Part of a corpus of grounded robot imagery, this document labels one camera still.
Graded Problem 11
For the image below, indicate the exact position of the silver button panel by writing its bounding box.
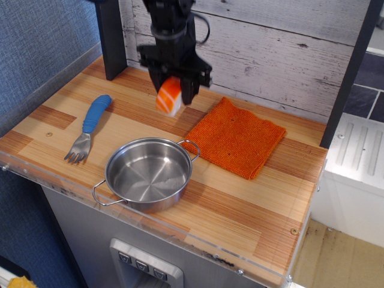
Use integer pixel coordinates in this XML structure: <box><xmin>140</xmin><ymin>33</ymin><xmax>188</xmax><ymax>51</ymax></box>
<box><xmin>110</xmin><ymin>238</ymin><xmax>184</xmax><ymax>287</ymax></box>

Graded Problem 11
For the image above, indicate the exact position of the dark grey right post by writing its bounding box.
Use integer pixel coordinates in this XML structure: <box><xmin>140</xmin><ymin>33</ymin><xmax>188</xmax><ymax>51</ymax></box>
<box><xmin>320</xmin><ymin>0</ymin><xmax>383</xmax><ymax>149</ymax></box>

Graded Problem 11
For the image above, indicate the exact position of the dark grey left post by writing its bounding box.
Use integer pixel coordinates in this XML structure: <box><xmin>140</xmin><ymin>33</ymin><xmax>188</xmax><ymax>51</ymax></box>
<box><xmin>94</xmin><ymin>0</ymin><xmax>127</xmax><ymax>80</ymax></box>

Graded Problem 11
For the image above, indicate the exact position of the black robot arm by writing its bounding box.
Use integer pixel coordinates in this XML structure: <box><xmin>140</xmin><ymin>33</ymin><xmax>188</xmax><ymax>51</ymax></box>
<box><xmin>137</xmin><ymin>1</ymin><xmax>212</xmax><ymax>105</ymax></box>

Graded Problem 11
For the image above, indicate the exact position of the orange knitted cloth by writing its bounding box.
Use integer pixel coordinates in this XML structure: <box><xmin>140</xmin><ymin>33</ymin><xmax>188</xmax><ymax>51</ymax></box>
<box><xmin>182</xmin><ymin>97</ymin><xmax>286</xmax><ymax>180</ymax></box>

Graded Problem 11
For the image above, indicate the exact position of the grey toy kitchen cabinet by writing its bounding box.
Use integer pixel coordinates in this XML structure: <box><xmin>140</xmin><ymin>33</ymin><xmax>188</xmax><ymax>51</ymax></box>
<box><xmin>43</xmin><ymin>187</ymin><xmax>261</xmax><ymax>287</ymax></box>

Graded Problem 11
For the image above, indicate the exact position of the yellow object at corner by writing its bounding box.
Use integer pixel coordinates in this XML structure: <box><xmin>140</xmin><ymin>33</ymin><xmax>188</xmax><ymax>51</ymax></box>
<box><xmin>1</xmin><ymin>277</ymin><xmax>37</xmax><ymax>288</ymax></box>

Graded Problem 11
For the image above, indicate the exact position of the dark grey post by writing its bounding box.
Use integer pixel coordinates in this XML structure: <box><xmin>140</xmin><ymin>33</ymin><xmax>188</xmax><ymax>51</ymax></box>
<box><xmin>320</xmin><ymin>0</ymin><xmax>383</xmax><ymax>149</ymax></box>
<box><xmin>94</xmin><ymin>0</ymin><xmax>127</xmax><ymax>80</ymax></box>

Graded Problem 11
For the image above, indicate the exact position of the salmon sushi toy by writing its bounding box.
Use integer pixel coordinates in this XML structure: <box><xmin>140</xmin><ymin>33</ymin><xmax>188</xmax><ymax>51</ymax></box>
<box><xmin>155</xmin><ymin>76</ymin><xmax>182</xmax><ymax>117</ymax></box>

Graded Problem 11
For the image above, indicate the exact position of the white ribbed box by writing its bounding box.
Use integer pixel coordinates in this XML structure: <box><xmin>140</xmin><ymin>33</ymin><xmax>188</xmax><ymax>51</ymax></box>
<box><xmin>311</xmin><ymin>113</ymin><xmax>383</xmax><ymax>246</ymax></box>

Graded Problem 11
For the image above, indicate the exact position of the stainless steel pot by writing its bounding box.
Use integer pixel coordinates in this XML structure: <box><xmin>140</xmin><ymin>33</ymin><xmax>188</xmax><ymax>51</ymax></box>
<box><xmin>92</xmin><ymin>137</ymin><xmax>200</xmax><ymax>213</ymax></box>

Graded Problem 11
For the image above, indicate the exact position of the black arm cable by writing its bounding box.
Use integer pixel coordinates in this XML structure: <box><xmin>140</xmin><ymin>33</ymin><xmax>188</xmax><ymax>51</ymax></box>
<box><xmin>190</xmin><ymin>11</ymin><xmax>211</xmax><ymax>46</ymax></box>

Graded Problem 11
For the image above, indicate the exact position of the blue handled metal fork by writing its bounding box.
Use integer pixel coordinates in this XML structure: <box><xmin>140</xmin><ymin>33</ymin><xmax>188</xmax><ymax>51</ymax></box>
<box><xmin>64</xmin><ymin>95</ymin><xmax>112</xmax><ymax>164</ymax></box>

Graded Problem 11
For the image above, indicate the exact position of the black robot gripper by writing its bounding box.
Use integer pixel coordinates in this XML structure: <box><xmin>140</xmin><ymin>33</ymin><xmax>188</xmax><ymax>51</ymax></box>
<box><xmin>137</xmin><ymin>22</ymin><xmax>212</xmax><ymax>105</ymax></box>

